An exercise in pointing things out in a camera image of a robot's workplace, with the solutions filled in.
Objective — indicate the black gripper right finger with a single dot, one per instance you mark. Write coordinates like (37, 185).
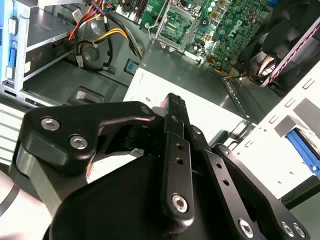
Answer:
(250, 195)

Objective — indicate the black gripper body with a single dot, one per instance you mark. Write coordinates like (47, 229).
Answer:
(112, 212)

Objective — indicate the hard disk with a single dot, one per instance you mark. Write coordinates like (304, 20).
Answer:
(303, 152)

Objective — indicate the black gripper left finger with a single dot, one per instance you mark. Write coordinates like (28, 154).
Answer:
(57, 150)

